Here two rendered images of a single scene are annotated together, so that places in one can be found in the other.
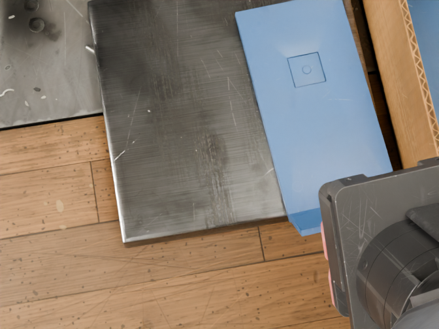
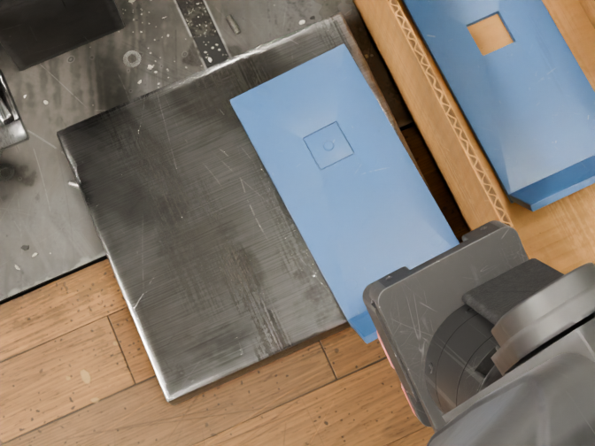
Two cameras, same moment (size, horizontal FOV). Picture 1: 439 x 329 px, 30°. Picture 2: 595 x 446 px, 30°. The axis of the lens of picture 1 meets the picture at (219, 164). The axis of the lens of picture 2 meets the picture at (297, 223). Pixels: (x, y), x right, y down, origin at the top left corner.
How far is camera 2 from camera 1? 8 cm
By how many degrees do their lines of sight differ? 0
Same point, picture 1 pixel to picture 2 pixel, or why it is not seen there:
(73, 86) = (65, 233)
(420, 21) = (448, 51)
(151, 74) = (150, 197)
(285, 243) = (356, 351)
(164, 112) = (177, 238)
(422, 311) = (443, 434)
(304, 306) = (395, 419)
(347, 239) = (405, 344)
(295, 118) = (329, 205)
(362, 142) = (413, 213)
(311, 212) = not seen: hidden behind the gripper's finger
